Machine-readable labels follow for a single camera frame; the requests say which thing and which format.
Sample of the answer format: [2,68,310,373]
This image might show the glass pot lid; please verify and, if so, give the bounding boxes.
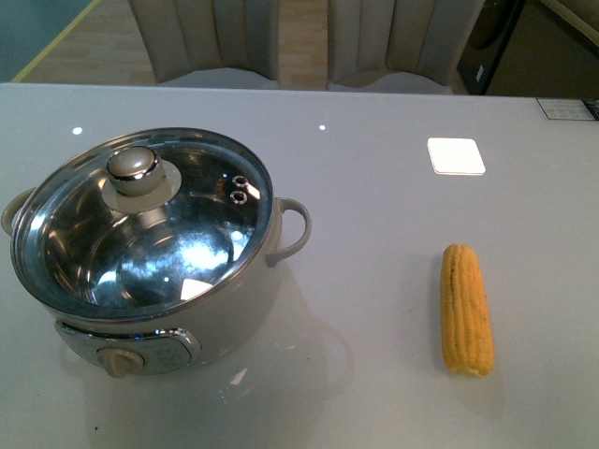
[1,128,274,321]

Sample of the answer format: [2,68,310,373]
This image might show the yellow corn cob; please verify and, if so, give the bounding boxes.
[440,244,494,378]

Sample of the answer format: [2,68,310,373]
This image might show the cream electric cooking pot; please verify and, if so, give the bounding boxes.
[0,126,314,380]

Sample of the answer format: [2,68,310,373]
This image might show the left beige upholstered chair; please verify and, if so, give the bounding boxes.
[129,0,280,90]

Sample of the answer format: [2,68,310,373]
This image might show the beige upholstered chair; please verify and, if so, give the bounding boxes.
[327,0,483,94]
[129,0,280,90]

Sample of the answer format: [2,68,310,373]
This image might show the right beige upholstered chair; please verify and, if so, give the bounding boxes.
[327,0,483,94]

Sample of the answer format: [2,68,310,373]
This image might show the black washing machine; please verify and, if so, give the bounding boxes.
[459,0,598,99]

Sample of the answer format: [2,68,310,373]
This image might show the label sticker on table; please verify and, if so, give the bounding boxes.
[537,98,598,122]

